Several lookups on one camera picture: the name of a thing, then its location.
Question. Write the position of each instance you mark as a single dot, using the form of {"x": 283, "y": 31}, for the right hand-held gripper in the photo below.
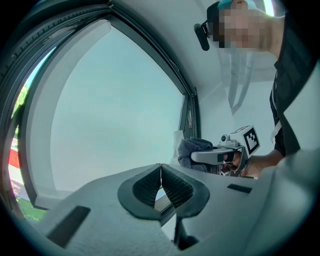
{"x": 250, "y": 142}

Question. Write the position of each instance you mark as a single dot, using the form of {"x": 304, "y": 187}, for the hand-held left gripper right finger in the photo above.
{"x": 220, "y": 205}

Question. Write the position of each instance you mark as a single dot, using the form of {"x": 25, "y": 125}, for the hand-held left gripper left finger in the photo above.
{"x": 105, "y": 225}

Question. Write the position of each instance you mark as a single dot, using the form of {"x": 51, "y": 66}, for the dark grey cloth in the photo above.
{"x": 192, "y": 147}

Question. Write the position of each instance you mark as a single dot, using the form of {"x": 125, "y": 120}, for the person's right forearm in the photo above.
{"x": 262, "y": 165}

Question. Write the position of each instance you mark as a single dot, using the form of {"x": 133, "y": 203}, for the frosted glass window sash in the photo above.
{"x": 112, "y": 112}

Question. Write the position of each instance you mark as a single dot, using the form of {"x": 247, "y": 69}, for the person's right hand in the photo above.
{"x": 235, "y": 161}

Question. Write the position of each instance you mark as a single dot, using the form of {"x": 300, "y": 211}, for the person's black clothing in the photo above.
{"x": 292, "y": 75}

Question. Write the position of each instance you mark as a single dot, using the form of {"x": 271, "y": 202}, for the person's head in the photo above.
{"x": 272, "y": 37}

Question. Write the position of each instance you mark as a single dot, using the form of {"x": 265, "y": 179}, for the black head-mounted camera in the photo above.
{"x": 203, "y": 37}

